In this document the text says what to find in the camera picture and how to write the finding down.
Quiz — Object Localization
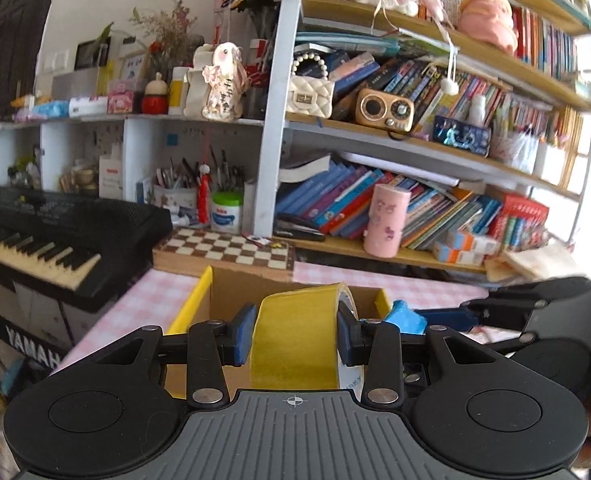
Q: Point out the red coloured pencil box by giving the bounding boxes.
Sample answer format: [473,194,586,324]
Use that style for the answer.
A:
[490,195,550,251]

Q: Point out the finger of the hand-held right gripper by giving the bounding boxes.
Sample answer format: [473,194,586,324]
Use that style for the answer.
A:
[475,332,541,356]
[415,276,591,333]

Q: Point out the black stapler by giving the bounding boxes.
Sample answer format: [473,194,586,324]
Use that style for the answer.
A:
[275,212,326,242]

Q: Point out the yellow cardboard box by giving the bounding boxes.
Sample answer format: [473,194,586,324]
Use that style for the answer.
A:
[165,265,392,401]

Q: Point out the pink checked desktop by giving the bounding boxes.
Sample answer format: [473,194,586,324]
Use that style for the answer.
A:
[50,259,526,376]

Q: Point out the black electronic keyboard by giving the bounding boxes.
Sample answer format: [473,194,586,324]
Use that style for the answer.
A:
[0,186,173,313]

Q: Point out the cream fabric pouch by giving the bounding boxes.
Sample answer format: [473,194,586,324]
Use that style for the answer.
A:
[184,45,211,118]

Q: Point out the red white doll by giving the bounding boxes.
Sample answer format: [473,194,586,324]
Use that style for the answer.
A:
[141,72,170,115]

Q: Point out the light blue soft object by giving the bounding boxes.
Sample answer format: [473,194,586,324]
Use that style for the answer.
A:
[384,300,429,335]

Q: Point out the white low shelf unit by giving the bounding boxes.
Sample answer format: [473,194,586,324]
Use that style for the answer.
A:
[0,112,266,231]

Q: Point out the blue picture box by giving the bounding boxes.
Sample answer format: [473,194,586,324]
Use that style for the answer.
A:
[433,115,492,157]

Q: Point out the white rabbit ornament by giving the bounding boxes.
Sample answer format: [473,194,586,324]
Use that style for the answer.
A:
[201,42,248,122]

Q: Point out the cream quilted handbag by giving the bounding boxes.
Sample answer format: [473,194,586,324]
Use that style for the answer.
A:
[289,52,335,120]

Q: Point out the yellow white bottle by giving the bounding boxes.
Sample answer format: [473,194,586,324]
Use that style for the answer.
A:
[168,66,190,116]

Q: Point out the black lettered keyboard stand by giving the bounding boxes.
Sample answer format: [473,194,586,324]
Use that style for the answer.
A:
[0,280,86,376]

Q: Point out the plain white storage box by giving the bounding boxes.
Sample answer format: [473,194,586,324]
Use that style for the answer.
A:
[534,140,569,186]

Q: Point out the stack of loose papers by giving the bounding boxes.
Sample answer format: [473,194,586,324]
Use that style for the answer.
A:
[485,245,591,283]

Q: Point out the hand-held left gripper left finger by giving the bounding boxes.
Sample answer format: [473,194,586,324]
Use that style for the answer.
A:
[95,304,257,411]

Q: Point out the blue tissue pack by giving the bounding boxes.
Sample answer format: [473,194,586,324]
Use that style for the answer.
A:
[28,100,71,118]

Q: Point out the white patterned pen container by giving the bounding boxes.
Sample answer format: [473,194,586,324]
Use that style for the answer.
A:
[493,130,539,173]

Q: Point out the dried flower bunch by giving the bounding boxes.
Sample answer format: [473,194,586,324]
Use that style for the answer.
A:
[130,0,203,81]

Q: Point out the white jar green lid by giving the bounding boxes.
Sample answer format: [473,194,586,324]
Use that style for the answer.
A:
[210,191,243,235]

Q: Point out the small pink box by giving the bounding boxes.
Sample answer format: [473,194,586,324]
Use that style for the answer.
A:
[106,91,136,113]

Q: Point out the pink cylindrical cup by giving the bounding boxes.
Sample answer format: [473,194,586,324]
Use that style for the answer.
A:
[363,183,412,258]

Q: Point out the wooden chessboard box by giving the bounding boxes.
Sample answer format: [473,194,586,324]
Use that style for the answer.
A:
[152,227,296,283]

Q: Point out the black photo frame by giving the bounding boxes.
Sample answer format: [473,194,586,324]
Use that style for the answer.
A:
[74,40,110,71]

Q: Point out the row of thin red books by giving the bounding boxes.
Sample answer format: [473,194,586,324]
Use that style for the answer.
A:
[420,0,579,81]

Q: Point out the white carton red label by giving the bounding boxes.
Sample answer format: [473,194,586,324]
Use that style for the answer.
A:
[98,152,125,201]

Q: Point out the row of blue books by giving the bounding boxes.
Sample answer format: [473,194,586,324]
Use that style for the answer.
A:
[275,160,503,251]

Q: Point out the brass bowl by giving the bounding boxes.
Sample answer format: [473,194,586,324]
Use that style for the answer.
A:
[65,167,98,193]

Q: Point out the small white bottle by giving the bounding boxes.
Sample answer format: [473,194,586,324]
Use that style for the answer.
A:
[468,95,487,126]

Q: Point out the wooden retro radio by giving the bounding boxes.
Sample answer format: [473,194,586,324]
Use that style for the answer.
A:
[354,88,416,133]

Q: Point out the white pen holder cup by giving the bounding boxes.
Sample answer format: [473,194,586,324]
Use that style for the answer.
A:
[152,152,198,221]

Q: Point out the yellow tape roll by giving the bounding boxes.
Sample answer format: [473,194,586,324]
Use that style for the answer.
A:
[248,282,371,401]

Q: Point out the orange white small box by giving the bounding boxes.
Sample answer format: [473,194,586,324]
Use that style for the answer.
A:
[443,230,501,253]
[433,242,486,266]

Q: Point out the thick white-paged book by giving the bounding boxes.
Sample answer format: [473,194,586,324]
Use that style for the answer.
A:
[280,155,332,183]

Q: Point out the row of colourful paperbacks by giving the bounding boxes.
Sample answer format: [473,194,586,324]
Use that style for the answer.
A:
[335,57,583,151]

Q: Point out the white flat box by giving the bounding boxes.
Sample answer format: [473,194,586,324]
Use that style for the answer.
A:
[68,97,108,117]

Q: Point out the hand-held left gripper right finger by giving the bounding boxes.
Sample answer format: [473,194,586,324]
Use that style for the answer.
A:
[336,304,496,408]

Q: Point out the white wooden bookshelf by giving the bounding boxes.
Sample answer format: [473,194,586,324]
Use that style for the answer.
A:
[252,0,591,276]

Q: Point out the red tassel charm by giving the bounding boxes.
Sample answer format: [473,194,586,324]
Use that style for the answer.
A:
[198,162,212,226]

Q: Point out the pink plush head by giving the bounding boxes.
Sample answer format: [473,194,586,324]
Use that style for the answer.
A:
[458,0,519,56]

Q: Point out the grey box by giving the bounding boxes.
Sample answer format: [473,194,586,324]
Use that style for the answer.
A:
[52,70,101,98]

